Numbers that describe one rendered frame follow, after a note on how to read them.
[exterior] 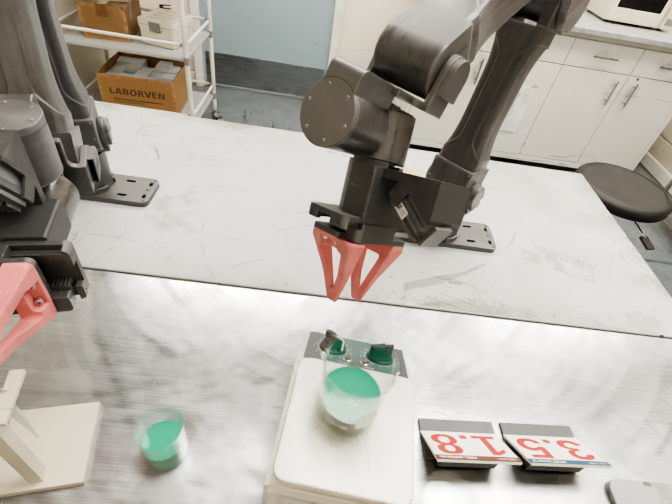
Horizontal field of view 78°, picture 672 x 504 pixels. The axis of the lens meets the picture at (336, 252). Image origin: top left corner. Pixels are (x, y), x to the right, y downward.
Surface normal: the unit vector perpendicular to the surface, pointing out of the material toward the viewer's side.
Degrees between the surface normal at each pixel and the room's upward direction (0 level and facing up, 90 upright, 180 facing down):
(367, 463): 0
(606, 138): 90
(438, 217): 69
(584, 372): 0
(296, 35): 90
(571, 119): 90
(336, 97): 64
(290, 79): 90
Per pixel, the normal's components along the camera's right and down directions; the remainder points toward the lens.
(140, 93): 0.02, 0.70
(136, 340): 0.14, -0.72
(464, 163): -0.65, 0.26
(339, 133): -0.57, 0.06
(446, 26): -0.16, -0.49
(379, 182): 0.58, 0.31
